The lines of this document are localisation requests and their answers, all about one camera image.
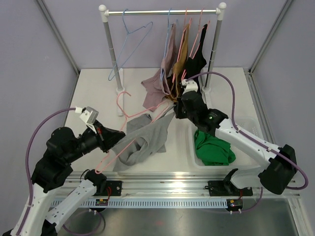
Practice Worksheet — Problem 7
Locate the white slotted cable duct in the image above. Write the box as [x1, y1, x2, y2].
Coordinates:
[49, 198, 228, 209]

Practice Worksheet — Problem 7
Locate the brown tank top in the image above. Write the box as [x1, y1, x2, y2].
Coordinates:
[165, 24, 190, 102]

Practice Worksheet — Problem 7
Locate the pink hanger of grey top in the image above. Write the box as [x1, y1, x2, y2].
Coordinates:
[94, 91, 170, 175]

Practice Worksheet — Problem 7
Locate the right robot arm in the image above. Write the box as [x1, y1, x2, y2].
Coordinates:
[175, 91, 297, 195]

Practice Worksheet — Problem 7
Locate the right small circuit board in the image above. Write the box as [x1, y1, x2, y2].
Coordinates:
[227, 199, 243, 208]

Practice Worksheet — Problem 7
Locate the left small circuit board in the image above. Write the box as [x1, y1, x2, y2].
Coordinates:
[95, 199, 108, 206]

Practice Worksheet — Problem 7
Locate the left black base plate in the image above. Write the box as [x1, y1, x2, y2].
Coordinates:
[97, 180, 123, 197]

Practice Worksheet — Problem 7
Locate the grey tank top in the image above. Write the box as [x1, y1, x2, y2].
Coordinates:
[112, 112, 175, 172]

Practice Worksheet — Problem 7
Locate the white metal clothes rack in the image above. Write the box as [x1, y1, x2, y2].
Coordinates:
[98, 2, 227, 117]

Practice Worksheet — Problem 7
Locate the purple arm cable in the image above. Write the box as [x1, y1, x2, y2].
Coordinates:
[17, 108, 106, 236]
[186, 71, 310, 213]

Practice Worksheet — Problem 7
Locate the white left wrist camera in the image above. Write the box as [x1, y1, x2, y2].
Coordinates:
[75, 106, 99, 133]

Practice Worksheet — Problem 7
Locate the pink hanger of black top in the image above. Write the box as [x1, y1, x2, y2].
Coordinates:
[181, 9, 210, 80]

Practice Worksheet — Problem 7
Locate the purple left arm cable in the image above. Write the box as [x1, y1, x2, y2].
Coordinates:
[17, 108, 106, 236]

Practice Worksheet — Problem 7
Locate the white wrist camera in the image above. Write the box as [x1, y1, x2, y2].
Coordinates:
[181, 79, 199, 94]
[75, 106, 99, 133]

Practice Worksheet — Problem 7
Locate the blue wire hanger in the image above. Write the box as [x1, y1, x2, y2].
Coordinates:
[104, 9, 153, 82]

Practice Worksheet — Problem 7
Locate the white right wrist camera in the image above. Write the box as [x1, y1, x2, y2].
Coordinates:
[181, 79, 199, 94]

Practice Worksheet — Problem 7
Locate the mauve tank top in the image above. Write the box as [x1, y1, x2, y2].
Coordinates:
[141, 24, 177, 111]

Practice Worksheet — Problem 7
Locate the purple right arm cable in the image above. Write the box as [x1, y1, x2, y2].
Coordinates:
[186, 71, 310, 213]

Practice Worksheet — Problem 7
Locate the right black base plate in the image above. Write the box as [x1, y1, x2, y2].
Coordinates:
[204, 180, 253, 197]

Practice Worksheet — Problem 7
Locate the blue hanger of mauve top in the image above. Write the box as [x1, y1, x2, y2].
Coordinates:
[160, 8, 172, 82]

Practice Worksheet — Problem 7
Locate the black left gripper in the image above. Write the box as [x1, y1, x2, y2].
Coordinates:
[65, 119, 126, 163]

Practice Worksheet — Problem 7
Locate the pink hanger of brown top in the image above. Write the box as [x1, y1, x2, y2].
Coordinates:
[172, 19, 191, 83]

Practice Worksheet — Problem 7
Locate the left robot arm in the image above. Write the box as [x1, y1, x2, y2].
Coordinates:
[4, 121, 125, 236]

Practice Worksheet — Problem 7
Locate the aluminium mounting rail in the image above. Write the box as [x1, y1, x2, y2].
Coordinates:
[63, 172, 301, 199]

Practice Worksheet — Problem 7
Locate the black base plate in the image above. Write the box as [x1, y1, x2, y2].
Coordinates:
[97, 180, 123, 197]
[204, 180, 253, 197]

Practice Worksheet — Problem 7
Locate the green tank top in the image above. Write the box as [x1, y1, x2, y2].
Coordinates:
[193, 130, 236, 166]

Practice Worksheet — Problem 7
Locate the small circuit board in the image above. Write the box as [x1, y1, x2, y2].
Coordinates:
[95, 199, 108, 206]
[227, 199, 243, 208]

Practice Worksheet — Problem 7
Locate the black tank top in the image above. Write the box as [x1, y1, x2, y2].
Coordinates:
[176, 24, 208, 99]

